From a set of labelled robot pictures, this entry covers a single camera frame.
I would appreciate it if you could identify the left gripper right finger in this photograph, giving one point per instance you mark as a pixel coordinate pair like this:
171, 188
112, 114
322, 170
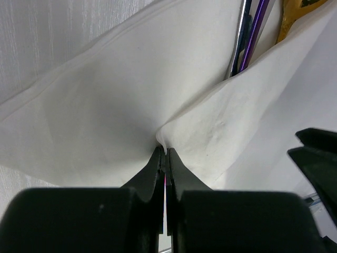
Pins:
200, 219

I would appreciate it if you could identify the silver table knife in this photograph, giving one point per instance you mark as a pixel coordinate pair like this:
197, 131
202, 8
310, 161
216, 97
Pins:
243, 26

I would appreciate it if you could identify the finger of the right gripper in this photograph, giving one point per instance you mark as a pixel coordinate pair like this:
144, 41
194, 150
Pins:
316, 159

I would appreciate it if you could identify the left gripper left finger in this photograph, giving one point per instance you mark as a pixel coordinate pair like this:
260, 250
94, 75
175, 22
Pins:
124, 219

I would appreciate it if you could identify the white paper napkin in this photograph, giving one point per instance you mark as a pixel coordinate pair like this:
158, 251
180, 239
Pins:
158, 78

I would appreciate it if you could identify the gold ornate spoon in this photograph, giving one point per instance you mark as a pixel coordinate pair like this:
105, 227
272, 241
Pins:
294, 10

